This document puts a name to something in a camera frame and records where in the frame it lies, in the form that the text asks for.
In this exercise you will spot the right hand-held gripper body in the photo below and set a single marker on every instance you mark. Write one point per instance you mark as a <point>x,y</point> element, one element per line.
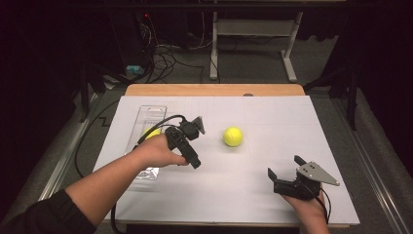
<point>316,174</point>

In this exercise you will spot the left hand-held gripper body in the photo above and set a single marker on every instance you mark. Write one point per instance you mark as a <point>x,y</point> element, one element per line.
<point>180,143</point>

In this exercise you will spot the yellow tennis ball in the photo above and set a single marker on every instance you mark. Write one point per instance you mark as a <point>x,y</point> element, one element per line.
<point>233,136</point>
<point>152,132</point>

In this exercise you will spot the clear plastic container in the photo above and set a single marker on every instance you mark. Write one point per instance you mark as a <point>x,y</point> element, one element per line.
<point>149,113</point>

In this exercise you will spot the person's left hand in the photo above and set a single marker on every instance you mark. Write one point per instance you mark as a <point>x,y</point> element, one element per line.
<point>156,152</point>

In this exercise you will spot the person's right hand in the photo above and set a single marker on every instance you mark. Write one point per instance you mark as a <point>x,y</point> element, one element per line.
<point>310,211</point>

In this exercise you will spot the white foam board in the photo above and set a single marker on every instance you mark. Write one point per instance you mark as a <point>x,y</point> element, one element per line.
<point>227,201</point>

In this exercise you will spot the wooden table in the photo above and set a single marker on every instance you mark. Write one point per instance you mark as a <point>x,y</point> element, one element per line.
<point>214,90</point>

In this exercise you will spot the black stand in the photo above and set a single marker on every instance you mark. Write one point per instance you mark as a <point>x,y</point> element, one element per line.
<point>85,97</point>
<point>351,104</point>

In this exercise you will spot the small teal object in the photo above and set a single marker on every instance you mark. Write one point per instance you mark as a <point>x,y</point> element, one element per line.
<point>134,69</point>

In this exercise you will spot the dark computer case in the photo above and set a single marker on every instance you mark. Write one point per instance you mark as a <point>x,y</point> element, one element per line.
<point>130,39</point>

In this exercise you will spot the person's black sleeve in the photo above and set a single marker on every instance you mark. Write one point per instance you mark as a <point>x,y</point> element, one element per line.
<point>48,214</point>

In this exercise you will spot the metal floor rail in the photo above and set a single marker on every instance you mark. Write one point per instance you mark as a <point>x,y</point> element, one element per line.
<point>370,166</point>
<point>66,159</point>

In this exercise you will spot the white metal stand frame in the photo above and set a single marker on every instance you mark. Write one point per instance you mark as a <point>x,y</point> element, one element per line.
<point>213,48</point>

